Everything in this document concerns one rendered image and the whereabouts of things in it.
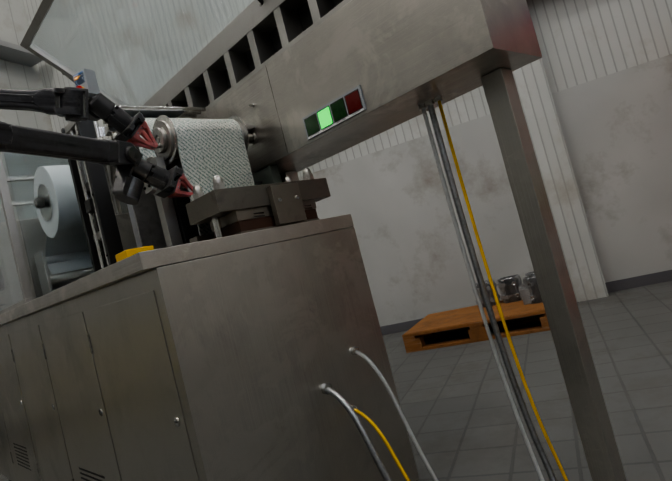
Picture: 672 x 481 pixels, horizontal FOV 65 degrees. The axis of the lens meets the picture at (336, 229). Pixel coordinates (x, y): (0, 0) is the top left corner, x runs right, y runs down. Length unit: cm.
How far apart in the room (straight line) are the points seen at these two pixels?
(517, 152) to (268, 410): 87
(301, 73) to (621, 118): 327
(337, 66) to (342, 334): 75
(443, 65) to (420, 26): 12
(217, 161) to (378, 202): 315
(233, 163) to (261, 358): 66
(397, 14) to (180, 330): 92
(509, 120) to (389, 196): 332
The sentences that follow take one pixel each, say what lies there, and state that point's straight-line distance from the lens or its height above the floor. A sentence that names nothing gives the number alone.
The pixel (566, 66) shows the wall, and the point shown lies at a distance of 461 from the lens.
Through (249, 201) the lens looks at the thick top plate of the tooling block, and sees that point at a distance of 143.
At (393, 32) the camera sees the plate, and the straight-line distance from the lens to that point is 142.
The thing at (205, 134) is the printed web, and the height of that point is 124.
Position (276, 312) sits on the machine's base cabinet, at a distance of 134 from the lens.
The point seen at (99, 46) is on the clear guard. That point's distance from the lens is 243.
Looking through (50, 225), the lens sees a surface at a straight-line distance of 251.
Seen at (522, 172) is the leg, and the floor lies 87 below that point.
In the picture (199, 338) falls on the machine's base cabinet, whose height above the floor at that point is 69.
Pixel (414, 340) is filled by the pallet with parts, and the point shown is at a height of 8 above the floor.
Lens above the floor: 79
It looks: 3 degrees up
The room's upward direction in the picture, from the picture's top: 14 degrees counter-clockwise
